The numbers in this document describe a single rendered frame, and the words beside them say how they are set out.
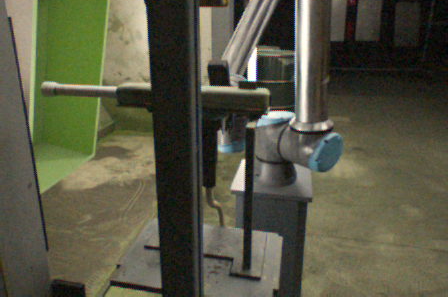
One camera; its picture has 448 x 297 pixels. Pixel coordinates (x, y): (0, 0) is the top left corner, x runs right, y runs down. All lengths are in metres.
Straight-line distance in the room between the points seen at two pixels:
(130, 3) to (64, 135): 1.82
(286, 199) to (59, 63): 1.50
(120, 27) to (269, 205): 2.83
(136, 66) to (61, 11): 1.72
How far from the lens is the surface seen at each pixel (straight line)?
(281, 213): 1.43
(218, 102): 0.68
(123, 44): 3.85
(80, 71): 2.20
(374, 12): 8.43
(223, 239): 0.84
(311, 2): 1.17
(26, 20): 1.59
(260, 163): 1.43
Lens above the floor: 1.28
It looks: 17 degrees down
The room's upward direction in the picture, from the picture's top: straight up
